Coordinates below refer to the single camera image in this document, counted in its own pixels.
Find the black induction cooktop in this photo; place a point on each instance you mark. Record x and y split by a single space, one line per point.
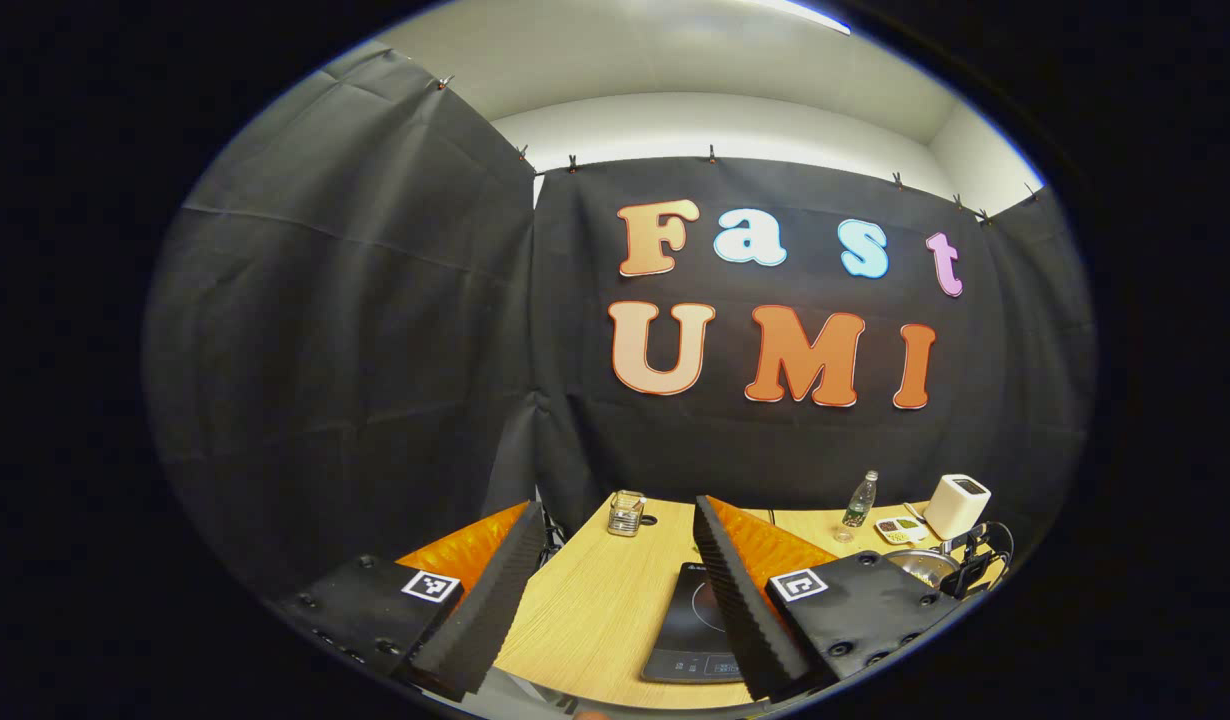
690 630

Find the stainless steel pot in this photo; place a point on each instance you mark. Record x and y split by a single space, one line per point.
920 567

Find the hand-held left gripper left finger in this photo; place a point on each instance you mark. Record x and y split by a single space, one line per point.
495 600

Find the clear plastic water bottle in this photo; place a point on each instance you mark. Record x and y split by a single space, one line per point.
859 505

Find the glass jar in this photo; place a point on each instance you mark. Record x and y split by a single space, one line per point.
626 514

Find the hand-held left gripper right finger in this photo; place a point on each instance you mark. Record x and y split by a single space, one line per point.
735 600

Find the white toaster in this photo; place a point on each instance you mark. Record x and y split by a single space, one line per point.
955 510

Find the white divided plate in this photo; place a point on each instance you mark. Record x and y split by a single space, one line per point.
900 531

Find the row of cloth clips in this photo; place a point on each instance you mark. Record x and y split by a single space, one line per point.
712 154

